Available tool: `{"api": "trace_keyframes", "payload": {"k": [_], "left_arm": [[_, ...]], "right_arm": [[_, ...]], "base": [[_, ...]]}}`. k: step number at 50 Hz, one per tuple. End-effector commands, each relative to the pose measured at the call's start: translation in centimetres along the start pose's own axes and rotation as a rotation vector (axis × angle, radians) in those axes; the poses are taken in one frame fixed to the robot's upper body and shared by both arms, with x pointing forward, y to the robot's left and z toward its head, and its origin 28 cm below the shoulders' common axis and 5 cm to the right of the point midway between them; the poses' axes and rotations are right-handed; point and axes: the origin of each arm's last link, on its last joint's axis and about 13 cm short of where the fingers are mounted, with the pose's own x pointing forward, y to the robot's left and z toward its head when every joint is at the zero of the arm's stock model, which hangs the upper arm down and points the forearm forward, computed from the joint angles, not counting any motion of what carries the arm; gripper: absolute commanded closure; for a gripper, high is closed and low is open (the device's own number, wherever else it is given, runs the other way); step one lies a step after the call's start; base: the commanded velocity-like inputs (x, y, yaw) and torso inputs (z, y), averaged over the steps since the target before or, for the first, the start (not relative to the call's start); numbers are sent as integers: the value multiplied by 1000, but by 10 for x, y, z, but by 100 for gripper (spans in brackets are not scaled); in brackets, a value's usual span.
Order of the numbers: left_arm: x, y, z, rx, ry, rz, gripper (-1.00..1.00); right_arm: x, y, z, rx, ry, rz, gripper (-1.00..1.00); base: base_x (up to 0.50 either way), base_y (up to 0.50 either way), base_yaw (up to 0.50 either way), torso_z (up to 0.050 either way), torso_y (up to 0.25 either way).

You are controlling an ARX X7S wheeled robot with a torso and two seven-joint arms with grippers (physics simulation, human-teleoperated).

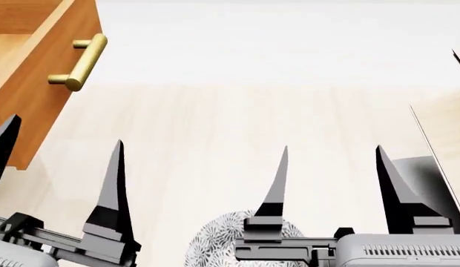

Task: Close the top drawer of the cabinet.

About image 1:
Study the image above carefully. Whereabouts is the white patterned round robot part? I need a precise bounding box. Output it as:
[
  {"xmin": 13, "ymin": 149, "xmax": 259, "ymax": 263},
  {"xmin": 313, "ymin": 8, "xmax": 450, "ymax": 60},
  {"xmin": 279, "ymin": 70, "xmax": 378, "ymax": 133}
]
[{"xmin": 184, "ymin": 210, "xmax": 306, "ymax": 267}]

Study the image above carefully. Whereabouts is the brass bar drawer handle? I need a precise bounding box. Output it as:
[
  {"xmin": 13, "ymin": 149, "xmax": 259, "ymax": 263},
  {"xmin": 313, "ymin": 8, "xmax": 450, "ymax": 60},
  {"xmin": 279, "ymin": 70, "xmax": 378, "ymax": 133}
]
[{"xmin": 47, "ymin": 33, "xmax": 109, "ymax": 93}]

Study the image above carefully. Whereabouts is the wooden cabinet drawer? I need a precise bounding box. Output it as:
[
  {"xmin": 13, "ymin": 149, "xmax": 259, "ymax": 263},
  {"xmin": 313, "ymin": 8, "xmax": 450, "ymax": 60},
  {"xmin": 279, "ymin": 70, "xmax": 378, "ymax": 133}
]
[{"xmin": 0, "ymin": 0, "xmax": 105, "ymax": 171}]

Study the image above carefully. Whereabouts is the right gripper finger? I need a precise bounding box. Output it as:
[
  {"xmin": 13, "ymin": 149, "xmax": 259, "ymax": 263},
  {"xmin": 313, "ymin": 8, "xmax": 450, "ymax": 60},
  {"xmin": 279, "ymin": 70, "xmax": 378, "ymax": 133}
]
[
  {"xmin": 375, "ymin": 144, "xmax": 452, "ymax": 235},
  {"xmin": 244, "ymin": 145, "xmax": 290, "ymax": 243}
]

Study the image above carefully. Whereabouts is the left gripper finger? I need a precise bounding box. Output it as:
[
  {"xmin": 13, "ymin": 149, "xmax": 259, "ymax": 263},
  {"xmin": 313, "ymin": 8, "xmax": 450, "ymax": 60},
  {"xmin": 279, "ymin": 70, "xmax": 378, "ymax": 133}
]
[
  {"xmin": 79, "ymin": 139, "xmax": 142, "ymax": 267},
  {"xmin": 0, "ymin": 113, "xmax": 22, "ymax": 197}
]

